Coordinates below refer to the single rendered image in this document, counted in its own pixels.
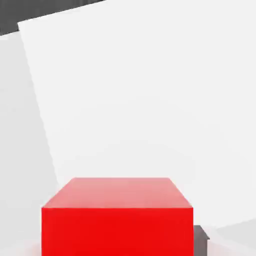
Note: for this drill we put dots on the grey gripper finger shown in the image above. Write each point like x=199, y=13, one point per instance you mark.
x=200, y=241

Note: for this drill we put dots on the small red cube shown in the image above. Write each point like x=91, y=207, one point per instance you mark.
x=117, y=230

